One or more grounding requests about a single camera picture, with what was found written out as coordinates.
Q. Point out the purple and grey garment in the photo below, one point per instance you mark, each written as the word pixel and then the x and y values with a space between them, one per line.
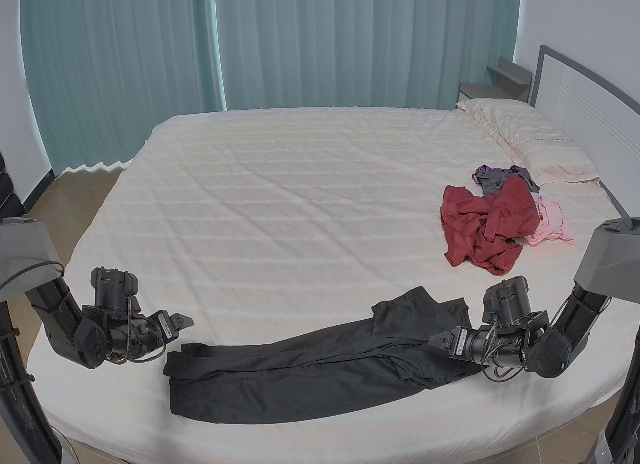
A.
pixel 492 179

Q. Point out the dark red garment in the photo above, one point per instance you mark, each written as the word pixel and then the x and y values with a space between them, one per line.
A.
pixel 480 222

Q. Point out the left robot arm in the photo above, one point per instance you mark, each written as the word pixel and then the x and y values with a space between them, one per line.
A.
pixel 65 322

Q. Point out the blue-green curtain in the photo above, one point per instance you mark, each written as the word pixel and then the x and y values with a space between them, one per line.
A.
pixel 360 26
pixel 120 51

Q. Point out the grey bedside table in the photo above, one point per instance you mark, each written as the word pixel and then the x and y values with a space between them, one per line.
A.
pixel 510 71

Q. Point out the black T-shirt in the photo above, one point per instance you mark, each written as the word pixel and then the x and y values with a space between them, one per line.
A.
pixel 300 372

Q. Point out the pink garment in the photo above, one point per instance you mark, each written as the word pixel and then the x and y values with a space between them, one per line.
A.
pixel 552 224

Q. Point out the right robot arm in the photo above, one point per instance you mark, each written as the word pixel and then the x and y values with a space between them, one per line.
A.
pixel 555 352

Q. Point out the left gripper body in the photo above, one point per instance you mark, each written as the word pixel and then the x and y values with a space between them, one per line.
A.
pixel 145 337

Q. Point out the cream pillow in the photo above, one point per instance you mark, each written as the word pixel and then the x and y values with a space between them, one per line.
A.
pixel 530 136

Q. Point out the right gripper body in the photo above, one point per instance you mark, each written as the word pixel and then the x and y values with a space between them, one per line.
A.
pixel 477 347

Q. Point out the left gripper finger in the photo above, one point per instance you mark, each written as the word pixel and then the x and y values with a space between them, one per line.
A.
pixel 183 322

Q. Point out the bed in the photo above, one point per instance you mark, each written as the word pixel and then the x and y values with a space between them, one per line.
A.
pixel 300 192

